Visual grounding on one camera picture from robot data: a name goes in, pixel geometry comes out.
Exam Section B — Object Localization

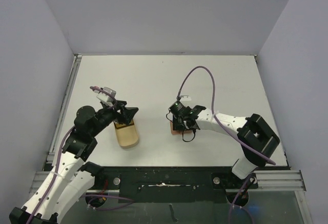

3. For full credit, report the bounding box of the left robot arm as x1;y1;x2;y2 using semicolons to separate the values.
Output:
9;100;139;223

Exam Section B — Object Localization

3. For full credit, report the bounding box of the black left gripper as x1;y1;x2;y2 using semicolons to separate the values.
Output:
90;99;137;137

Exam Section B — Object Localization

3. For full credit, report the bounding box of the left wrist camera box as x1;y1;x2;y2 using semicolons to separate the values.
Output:
93;87;117;108

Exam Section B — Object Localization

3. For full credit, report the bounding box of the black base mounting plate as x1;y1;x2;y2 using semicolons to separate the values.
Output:
42;166;259;204

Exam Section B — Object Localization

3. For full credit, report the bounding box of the wooden card tray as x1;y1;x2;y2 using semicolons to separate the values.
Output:
114;119;139;149

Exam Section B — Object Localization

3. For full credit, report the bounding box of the black right gripper cable loop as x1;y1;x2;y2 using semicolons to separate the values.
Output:
166;112;197;142

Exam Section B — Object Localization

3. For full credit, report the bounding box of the tan leather card holder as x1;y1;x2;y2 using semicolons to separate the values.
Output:
170;120;193;135

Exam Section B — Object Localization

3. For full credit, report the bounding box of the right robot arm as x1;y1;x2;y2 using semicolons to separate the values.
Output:
168;101;280;188

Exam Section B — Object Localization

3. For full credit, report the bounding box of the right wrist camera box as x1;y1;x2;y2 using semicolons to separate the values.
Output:
180;95;192;101

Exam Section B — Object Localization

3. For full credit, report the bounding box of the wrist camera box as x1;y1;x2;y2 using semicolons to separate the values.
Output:
93;87;117;108
180;95;192;101

